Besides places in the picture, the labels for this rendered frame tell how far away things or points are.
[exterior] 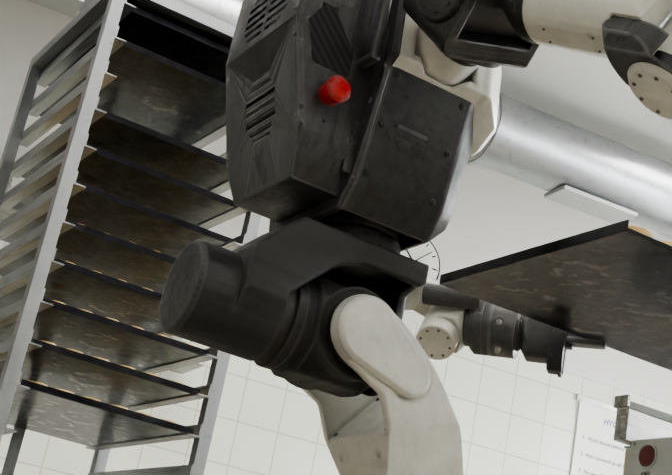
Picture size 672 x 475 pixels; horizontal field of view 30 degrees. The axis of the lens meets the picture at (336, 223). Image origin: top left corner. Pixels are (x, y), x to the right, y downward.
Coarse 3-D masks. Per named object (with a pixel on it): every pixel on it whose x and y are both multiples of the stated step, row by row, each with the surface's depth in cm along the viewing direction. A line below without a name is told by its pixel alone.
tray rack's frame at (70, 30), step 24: (96, 0) 297; (144, 0) 290; (168, 0) 291; (72, 24) 310; (192, 24) 296; (216, 24) 297; (48, 48) 325; (24, 96) 333; (24, 120) 332; (0, 168) 326; (0, 192) 325; (24, 432) 318; (96, 456) 325
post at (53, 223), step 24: (120, 0) 285; (96, 48) 281; (96, 72) 278; (96, 96) 277; (72, 144) 272; (72, 168) 271; (48, 216) 267; (48, 240) 265; (48, 264) 264; (24, 312) 259; (24, 336) 258; (0, 384) 255; (0, 408) 253; (0, 432) 252
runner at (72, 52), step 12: (96, 24) 302; (84, 36) 308; (96, 36) 304; (72, 48) 315; (84, 48) 312; (60, 60) 322; (72, 60) 320; (48, 72) 330; (60, 72) 329; (48, 84) 337
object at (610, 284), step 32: (512, 256) 171; (544, 256) 165; (576, 256) 163; (608, 256) 161; (640, 256) 158; (480, 288) 183; (512, 288) 180; (544, 288) 177; (576, 288) 175; (608, 288) 172; (640, 288) 170; (544, 320) 192; (576, 320) 189; (608, 320) 186; (640, 320) 183; (640, 352) 198
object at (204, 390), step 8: (200, 392) 281; (208, 392) 277; (160, 400) 293; (168, 400) 290; (176, 400) 288; (184, 400) 286; (192, 400) 284; (128, 408) 310; (136, 408) 308; (144, 408) 306
